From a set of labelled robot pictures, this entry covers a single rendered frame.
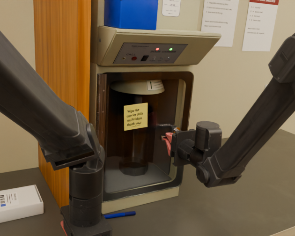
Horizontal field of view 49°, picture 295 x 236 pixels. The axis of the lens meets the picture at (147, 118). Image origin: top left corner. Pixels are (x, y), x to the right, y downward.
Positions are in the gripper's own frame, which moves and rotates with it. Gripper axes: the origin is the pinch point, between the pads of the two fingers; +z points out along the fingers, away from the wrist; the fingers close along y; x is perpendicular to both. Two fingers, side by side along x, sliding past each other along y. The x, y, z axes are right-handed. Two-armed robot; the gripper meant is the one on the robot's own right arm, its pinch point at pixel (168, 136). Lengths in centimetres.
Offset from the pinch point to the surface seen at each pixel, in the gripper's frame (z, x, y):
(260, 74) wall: 50, -91, 7
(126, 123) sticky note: 4.5, 12.2, 4.1
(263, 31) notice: 50, -88, 30
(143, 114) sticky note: 4.4, 6.9, 6.4
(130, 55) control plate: 0.0, 14.1, 24.4
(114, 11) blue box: -1.7, 19.7, 34.8
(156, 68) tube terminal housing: 6.1, 2.4, 19.8
